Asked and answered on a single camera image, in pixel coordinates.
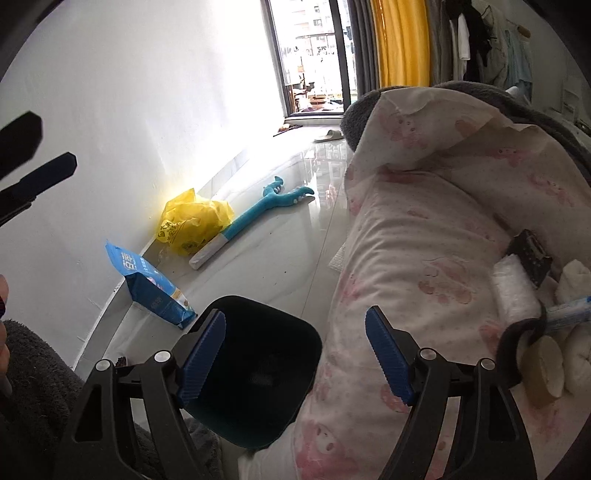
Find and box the person's left hand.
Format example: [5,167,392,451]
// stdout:
[0,274,12,397]

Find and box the white sock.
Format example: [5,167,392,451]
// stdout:
[554,330,591,395]
[554,259,591,303]

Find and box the white hanging shirt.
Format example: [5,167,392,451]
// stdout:
[449,13,472,80]

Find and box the pink printed blanket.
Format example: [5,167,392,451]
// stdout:
[240,87,591,480]

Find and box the black hanging garment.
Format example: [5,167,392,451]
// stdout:
[462,0,496,83]

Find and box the beige round disc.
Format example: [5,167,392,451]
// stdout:
[526,335,566,407]

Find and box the beige hanging jacket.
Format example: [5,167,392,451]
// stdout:
[484,0,511,89]

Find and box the grey curtain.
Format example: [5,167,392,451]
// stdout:
[346,0,384,93]

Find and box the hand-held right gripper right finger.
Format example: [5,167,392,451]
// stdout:
[365,305,539,480]

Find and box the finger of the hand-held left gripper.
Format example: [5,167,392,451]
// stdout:
[0,152,77,227]
[0,111,43,181]

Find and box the blue dinosaur grabber toy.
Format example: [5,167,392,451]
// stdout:
[189,175,315,271]

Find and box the grey fleece blanket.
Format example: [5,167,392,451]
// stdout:
[341,80,591,185]

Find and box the white tissue pad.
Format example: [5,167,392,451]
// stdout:
[329,240,352,271]

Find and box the blue and white tube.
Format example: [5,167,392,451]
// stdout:
[542,295,591,333]

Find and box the white plastic packet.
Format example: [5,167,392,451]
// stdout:
[490,256,546,326]

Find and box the black foil wrapper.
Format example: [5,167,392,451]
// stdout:
[507,229,554,288]

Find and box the black trash bin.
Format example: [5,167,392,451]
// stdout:
[182,295,323,450]

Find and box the black curved hook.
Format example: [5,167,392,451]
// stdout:
[498,318,550,386]

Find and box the yellow plastic bag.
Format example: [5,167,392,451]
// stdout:
[156,188,235,257]

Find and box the yellow curtain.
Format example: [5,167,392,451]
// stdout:
[372,0,432,88]

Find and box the black framed window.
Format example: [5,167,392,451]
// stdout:
[261,0,358,118]

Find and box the blue printed packet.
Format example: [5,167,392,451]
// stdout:
[105,239,198,330]

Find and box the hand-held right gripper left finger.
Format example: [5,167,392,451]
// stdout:
[54,308,227,480]

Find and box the dark grey fleece cloth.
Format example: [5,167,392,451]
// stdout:
[0,318,222,480]

